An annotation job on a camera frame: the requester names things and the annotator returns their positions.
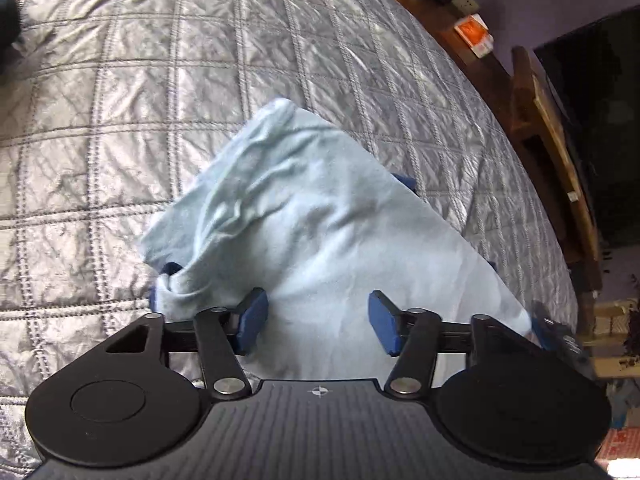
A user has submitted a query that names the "blue raglan graphic shirt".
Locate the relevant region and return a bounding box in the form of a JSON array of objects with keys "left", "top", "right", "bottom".
[{"left": 140, "top": 99, "right": 530, "bottom": 380}]

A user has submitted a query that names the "wooden TV cabinet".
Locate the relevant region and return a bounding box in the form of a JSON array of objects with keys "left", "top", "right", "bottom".
[{"left": 396, "top": 0, "right": 602, "bottom": 344}]

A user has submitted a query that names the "black flat screen television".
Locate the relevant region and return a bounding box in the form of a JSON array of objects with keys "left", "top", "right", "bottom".
[{"left": 534, "top": 6, "right": 640, "bottom": 247}]

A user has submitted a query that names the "silver quilted table cover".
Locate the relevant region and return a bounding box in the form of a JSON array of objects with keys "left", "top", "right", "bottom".
[{"left": 1, "top": 0, "right": 578, "bottom": 479}]

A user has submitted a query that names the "orange white tissue box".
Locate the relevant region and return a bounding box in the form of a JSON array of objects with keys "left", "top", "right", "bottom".
[{"left": 454, "top": 13, "right": 494, "bottom": 58}]

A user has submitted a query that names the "dark navy folded garment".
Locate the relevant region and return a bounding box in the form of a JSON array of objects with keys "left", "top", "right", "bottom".
[{"left": 0, "top": 0, "right": 22, "bottom": 72}]

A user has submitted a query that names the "white wall socket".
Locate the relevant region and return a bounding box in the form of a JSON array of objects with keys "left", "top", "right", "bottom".
[{"left": 454, "top": 0, "right": 480, "bottom": 15}]

